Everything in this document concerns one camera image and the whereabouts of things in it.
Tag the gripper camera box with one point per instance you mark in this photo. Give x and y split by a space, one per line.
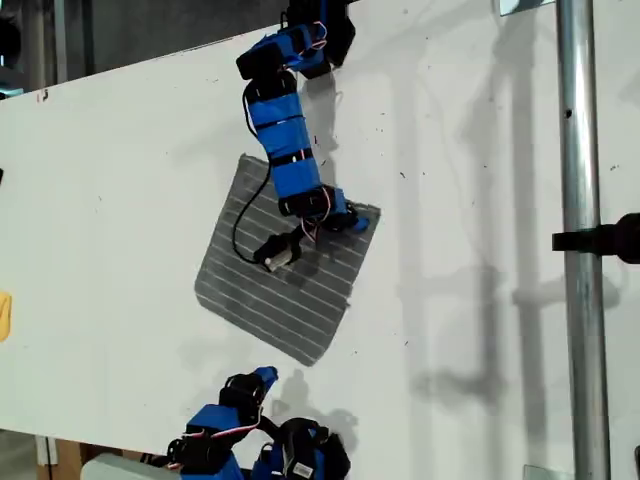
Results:
277 252

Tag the black clamp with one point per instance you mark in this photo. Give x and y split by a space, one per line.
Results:
600 239

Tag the yellow object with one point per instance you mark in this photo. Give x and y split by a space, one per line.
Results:
5 317

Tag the grey striped towel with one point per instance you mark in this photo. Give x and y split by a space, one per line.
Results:
280 300

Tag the steel post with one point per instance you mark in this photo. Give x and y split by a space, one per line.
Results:
582 250

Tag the white box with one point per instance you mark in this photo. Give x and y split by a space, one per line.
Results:
115 470

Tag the wooden table leg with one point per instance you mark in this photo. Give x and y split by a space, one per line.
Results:
62 457

